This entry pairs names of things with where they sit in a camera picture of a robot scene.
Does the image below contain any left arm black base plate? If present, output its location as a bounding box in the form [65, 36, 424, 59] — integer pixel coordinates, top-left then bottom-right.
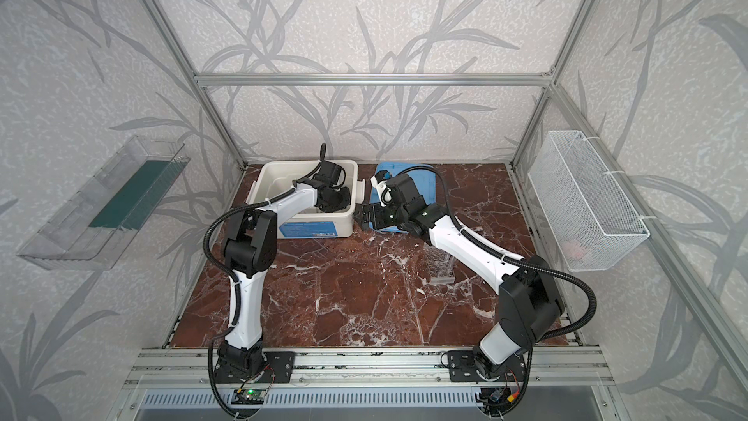
[213, 348, 296, 384]

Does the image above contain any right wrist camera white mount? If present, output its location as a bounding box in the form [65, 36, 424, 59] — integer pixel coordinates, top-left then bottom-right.
[371, 170, 392, 207]

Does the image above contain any clear acrylic wall shelf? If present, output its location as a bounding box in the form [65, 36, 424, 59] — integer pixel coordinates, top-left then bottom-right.
[18, 136, 191, 271]

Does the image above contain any white plastic storage bin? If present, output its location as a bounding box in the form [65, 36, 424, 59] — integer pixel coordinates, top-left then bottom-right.
[247, 159, 364, 239]

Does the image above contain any pink item in basket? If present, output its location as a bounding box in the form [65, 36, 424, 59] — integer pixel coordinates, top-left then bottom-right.
[561, 239, 589, 261]

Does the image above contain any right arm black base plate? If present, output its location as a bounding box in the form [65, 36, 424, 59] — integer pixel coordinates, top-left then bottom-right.
[441, 350, 527, 383]

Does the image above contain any clear acrylic test tube rack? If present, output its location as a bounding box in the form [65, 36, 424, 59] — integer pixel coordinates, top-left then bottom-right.
[424, 246, 456, 286]

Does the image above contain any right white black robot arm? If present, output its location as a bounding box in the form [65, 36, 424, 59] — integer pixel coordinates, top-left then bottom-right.
[358, 165, 598, 380]

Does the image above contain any green circuit board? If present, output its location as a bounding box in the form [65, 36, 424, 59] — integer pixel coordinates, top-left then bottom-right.
[231, 388, 269, 405]

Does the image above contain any white wire mesh basket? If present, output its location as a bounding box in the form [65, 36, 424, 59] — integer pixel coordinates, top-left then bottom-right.
[529, 131, 650, 272]

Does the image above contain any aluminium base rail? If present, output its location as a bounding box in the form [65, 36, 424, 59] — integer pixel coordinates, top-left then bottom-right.
[123, 346, 615, 390]

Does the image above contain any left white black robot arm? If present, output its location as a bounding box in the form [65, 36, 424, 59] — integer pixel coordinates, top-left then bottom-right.
[203, 160, 353, 376]

